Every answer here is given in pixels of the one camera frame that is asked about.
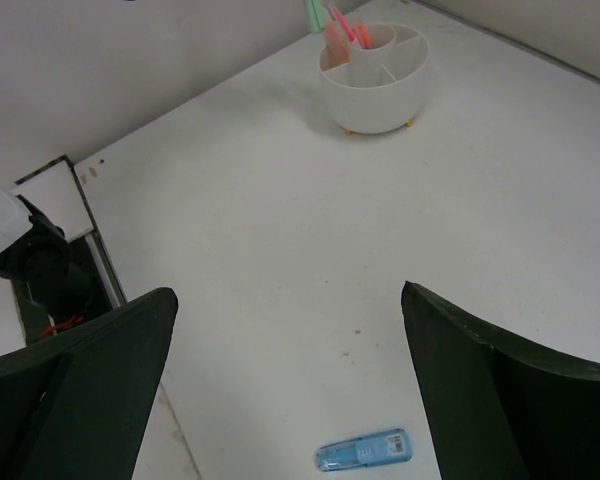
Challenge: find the red thin pen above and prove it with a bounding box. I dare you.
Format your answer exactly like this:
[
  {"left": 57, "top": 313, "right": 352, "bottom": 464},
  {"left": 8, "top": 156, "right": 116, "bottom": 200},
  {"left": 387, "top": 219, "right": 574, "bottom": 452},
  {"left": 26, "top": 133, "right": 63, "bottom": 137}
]
[{"left": 328, "top": 4, "right": 352, "bottom": 39}]

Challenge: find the orange highlighter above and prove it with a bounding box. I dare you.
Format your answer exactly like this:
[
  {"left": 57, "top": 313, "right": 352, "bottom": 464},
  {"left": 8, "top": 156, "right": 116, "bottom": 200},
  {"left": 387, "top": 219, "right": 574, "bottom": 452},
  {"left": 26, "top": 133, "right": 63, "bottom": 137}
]
[{"left": 323, "top": 21, "right": 349, "bottom": 68}]

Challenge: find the orange thin pen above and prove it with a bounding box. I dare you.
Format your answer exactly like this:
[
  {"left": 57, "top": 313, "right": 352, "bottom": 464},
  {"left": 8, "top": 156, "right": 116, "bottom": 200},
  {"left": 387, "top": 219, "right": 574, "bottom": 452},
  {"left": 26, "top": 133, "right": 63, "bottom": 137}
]
[{"left": 358, "top": 24, "right": 373, "bottom": 49}]

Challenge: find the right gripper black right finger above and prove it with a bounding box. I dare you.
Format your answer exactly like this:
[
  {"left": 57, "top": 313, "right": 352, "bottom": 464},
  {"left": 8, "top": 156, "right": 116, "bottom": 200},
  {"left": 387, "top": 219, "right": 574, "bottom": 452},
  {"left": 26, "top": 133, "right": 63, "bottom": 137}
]
[{"left": 401, "top": 283, "right": 600, "bottom": 479}]

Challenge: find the green highlighter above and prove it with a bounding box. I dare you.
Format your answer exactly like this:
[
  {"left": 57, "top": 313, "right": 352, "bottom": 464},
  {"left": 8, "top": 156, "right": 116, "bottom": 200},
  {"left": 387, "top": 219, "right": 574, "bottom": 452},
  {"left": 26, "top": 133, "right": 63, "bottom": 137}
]
[{"left": 303, "top": 0, "right": 327, "bottom": 33}]

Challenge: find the white round divided organizer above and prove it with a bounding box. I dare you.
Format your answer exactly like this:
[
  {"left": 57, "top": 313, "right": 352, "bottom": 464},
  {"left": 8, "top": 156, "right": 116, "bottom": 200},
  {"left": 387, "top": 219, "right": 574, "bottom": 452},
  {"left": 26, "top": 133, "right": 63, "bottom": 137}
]
[{"left": 319, "top": 24, "right": 431, "bottom": 134}]

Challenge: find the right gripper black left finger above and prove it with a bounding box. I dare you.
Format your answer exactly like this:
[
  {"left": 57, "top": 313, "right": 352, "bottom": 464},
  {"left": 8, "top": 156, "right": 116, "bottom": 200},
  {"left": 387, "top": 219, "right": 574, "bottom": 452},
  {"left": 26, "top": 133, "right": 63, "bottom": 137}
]
[{"left": 0, "top": 287, "right": 178, "bottom": 479}]

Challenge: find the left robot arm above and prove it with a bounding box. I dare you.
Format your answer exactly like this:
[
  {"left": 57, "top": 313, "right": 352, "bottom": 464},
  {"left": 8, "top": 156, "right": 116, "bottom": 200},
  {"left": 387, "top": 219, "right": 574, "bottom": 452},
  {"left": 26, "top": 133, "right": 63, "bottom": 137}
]
[{"left": 0, "top": 187, "right": 95, "bottom": 318}]

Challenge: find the pink marker pen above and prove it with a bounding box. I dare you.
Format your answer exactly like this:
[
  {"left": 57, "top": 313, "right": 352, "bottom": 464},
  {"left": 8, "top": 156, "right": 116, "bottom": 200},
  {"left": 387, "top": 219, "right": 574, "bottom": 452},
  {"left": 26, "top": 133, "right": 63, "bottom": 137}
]
[{"left": 347, "top": 27, "right": 363, "bottom": 48}]

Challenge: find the blue capped marker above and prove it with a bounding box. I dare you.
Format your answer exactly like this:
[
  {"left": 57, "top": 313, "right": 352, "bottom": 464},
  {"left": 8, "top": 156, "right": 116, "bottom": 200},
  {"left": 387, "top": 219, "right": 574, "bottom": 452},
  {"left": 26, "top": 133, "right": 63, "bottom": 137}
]
[{"left": 314, "top": 428, "right": 413, "bottom": 472}]

